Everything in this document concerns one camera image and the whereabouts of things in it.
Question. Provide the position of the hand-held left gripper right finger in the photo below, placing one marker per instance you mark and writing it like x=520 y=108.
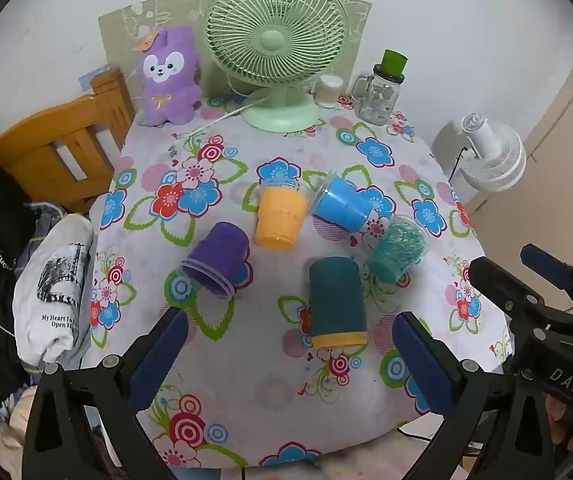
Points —
x=422 y=365

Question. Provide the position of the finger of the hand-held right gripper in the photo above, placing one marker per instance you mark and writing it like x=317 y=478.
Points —
x=546 y=262
x=501 y=282

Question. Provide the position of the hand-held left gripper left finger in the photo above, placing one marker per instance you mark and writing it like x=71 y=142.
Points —
x=160 y=360

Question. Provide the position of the dark teal cup orange rim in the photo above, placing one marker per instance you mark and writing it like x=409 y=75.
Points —
x=336 y=295

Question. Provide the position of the clear cup with teal shreds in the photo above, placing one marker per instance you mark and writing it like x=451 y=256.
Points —
x=396 y=252

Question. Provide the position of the purple cup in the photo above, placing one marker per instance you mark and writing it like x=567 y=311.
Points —
x=219 y=252

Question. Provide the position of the blue cup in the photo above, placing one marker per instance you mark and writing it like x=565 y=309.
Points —
x=341 y=205

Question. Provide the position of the floral tablecloth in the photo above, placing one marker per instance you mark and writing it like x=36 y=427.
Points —
x=246 y=360

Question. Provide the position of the white standing fan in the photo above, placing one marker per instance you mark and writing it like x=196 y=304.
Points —
x=493 y=155

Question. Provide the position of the white printed t-shirt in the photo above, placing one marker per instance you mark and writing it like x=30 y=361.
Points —
x=51 y=280

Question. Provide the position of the beige cloth pile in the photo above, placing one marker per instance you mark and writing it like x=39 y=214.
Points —
x=11 y=425

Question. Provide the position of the glass mug jar green lid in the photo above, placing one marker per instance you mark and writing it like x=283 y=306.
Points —
x=379 y=100

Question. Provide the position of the wooden chair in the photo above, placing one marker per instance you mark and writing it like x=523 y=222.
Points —
x=41 y=135

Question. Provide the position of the small clear round container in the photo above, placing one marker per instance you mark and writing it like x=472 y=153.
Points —
x=329 y=92

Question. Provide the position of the purple plush toy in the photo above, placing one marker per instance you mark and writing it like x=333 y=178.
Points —
x=166 y=70

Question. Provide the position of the beige printed board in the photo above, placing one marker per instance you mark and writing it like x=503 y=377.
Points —
x=121 y=35

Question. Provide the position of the green desk fan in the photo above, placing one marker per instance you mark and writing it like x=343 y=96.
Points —
x=274 y=42

